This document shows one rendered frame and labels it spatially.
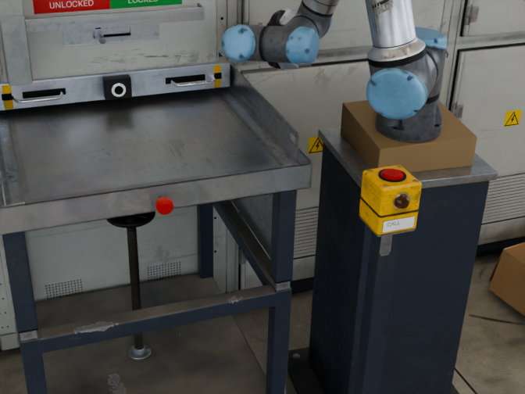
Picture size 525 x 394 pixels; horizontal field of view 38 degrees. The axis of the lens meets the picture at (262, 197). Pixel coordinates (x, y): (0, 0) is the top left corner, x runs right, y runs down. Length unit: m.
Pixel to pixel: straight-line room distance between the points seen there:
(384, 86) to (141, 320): 0.69
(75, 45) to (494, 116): 1.43
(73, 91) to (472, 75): 1.28
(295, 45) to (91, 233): 0.94
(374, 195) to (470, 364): 1.13
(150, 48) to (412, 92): 0.61
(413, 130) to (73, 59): 0.76
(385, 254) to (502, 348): 1.12
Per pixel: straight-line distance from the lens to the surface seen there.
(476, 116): 2.59
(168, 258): 2.37
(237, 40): 1.65
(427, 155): 1.76
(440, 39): 1.68
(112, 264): 2.34
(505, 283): 2.65
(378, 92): 1.56
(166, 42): 1.80
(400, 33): 1.54
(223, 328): 2.18
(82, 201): 1.44
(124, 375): 2.05
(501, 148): 2.71
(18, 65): 1.65
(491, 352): 2.50
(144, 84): 1.81
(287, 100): 2.24
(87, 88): 1.79
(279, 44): 1.63
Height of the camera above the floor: 1.52
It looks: 29 degrees down
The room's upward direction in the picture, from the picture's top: 2 degrees clockwise
